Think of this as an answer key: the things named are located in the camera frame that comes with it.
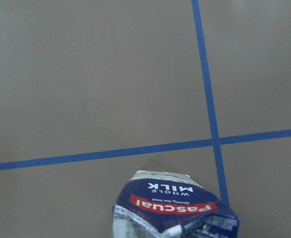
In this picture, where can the blue Pascual milk carton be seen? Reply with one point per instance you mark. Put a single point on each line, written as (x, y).
(170, 205)

